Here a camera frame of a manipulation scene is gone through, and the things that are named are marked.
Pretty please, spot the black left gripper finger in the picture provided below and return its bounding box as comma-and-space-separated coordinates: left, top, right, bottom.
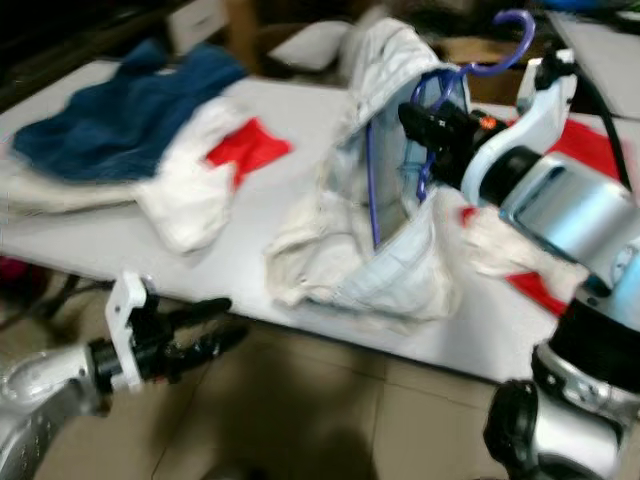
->
175, 322, 249, 371
170, 297, 233, 329

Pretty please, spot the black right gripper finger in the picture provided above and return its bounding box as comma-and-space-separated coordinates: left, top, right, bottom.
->
398, 102, 456, 143
422, 142, 464, 186

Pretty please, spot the purple plastic hanger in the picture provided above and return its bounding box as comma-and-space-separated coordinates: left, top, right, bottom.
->
363, 8, 537, 253

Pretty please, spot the white denim garment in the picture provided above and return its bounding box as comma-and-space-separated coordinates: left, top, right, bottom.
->
0, 165, 161, 226
265, 18, 471, 323

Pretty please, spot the blue denim garment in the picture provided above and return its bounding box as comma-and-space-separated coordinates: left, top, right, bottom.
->
12, 42, 249, 186

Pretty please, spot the cardboard box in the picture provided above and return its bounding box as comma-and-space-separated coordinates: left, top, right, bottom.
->
438, 35, 531, 106

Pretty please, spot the white cloth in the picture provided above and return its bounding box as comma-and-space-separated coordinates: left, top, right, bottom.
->
135, 95, 251, 256
460, 205, 591, 301

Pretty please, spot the red cloth garment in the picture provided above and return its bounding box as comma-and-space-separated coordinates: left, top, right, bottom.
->
205, 115, 293, 191
460, 112, 629, 319

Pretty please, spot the white pillow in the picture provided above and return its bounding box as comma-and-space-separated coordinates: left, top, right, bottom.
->
268, 20, 353, 73

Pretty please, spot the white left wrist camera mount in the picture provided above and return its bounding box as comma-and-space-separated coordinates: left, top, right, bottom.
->
105, 270, 151, 393

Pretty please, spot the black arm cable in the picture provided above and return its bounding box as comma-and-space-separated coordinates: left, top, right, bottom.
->
573, 58, 638, 193

